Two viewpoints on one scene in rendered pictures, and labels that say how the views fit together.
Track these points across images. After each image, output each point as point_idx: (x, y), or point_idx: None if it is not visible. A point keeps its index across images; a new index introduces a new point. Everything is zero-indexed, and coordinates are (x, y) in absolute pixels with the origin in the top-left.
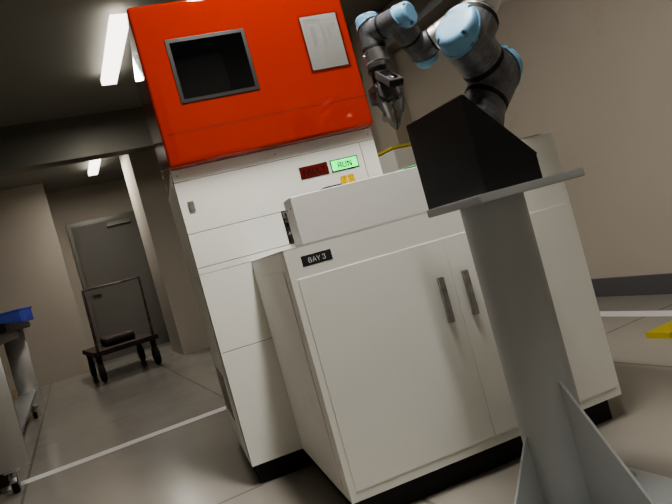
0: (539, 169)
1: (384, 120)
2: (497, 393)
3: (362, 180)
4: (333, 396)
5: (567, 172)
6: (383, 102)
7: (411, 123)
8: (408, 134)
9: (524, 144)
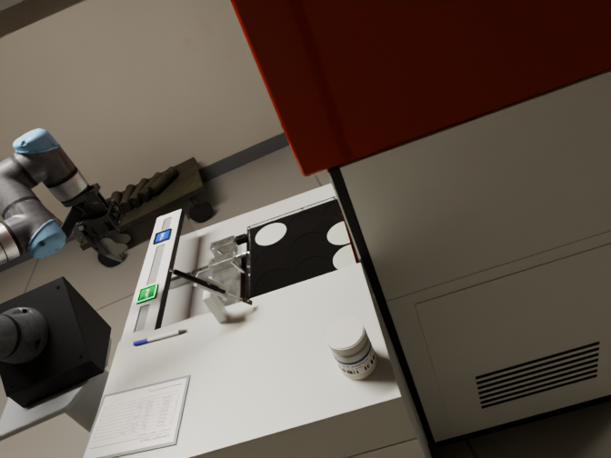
0: (17, 403)
1: (125, 239)
2: None
3: (145, 259)
4: None
5: (0, 421)
6: None
7: (55, 280)
8: (68, 282)
9: (3, 382)
